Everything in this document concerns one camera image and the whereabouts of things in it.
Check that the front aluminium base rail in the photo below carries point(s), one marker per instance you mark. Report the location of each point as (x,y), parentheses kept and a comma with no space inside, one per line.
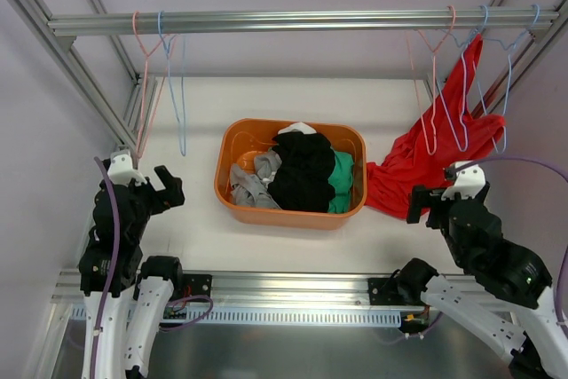
(295,290)

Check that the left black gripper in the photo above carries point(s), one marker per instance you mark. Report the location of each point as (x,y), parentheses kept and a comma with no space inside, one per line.
(153,194)

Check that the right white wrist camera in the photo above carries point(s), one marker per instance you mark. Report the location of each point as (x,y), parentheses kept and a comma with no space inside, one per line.
(467,181)

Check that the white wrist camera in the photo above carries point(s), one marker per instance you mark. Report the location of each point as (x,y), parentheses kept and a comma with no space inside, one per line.
(122,170)
(467,181)

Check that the white slotted cable duct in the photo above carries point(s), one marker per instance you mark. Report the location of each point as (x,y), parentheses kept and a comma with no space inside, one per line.
(367,318)

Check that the white tank top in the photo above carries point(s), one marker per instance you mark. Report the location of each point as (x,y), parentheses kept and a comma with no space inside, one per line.
(301,127)

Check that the black mounting plate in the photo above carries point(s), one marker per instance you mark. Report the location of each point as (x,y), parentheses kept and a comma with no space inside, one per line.
(383,292)
(197,286)

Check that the aluminium hanging rail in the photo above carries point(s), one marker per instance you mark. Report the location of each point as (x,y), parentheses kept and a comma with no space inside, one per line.
(154,23)

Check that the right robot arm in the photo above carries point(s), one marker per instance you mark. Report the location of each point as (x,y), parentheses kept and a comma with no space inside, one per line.
(537,346)

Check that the grey tank top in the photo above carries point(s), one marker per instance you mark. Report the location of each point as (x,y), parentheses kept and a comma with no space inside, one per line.
(251,189)

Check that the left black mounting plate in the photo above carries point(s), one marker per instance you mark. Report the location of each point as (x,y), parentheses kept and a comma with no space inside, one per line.
(197,286)

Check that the black tank top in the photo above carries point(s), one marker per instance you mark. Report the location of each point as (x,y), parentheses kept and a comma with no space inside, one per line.
(301,181)

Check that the green tank top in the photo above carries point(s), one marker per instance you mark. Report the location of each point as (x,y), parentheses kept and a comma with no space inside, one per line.
(341,179)

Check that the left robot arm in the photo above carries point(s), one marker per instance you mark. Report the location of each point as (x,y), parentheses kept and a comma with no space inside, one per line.
(125,293)

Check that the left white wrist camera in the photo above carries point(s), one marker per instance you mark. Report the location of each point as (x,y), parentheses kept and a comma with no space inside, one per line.
(122,170)

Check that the orange plastic basket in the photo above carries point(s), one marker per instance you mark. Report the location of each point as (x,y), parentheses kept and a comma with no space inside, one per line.
(248,137)

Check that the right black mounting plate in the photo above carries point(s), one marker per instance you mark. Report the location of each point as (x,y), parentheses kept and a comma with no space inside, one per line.
(383,292)

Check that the red tank top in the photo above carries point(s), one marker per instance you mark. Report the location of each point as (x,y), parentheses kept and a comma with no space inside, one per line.
(419,157)

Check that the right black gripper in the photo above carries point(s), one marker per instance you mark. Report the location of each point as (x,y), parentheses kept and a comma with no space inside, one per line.
(431,203)

